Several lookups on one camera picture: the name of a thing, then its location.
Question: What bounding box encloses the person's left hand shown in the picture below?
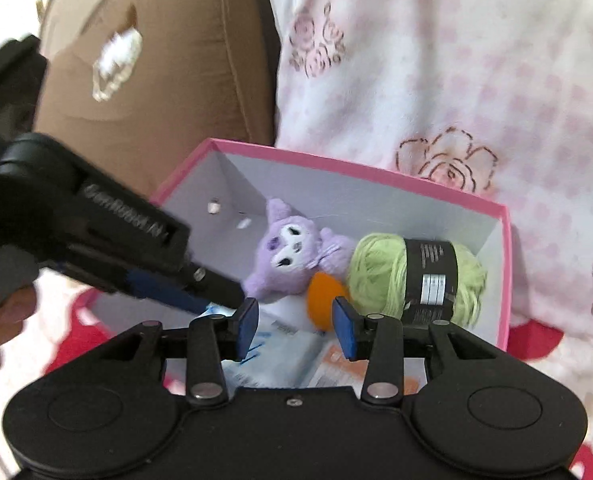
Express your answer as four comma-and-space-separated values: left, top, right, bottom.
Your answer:
0, 290, 36, 381

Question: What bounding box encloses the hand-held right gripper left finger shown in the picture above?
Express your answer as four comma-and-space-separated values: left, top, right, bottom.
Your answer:
96, 296, 260, 407

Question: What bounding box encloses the blue and white packet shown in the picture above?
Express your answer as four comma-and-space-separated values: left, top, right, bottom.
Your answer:
196, 302, 327, 391

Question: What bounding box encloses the orange and white packet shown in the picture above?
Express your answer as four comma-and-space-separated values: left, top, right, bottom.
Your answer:
307, 340, 420, 396

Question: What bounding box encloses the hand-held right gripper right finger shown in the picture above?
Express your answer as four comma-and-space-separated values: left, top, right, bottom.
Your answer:
331, 296, 505, 407

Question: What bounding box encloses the pink and red printed blanket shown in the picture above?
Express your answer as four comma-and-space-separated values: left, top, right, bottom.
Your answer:
0, 260, 593, 480

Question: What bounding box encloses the pink cardboard box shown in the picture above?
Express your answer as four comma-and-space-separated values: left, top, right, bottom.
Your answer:
84, 139, 513, 396

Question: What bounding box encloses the green yarn ball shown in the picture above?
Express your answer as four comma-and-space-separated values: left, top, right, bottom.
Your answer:
347, 232, 488, 331

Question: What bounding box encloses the orange ball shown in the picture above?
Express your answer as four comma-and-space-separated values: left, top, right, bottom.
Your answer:
307, 271, 352, 333

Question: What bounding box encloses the purple plush toy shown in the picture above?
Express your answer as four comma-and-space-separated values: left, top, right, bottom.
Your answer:
241, 197, 357, 303

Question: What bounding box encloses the brown cushion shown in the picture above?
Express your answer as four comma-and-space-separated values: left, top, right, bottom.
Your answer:
34, 0, 282, 201

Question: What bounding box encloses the pink checked floral blanket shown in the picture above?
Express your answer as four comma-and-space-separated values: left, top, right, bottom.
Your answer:
256, 0, 593, 341

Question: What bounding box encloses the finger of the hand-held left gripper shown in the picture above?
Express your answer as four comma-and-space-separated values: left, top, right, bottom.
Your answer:
119, 266, 212, 313
179, 260, 246, 309

